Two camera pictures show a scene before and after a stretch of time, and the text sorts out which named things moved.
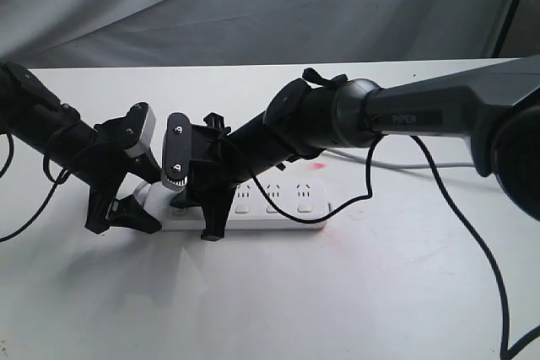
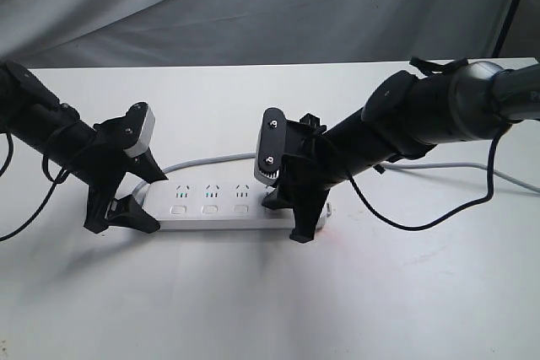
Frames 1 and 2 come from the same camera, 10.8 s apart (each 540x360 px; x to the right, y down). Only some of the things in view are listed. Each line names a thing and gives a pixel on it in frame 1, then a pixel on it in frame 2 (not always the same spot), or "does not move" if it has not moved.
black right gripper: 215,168 -> 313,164
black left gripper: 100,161 does not move
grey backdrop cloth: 111,11 does not move
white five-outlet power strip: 255,206 does not move
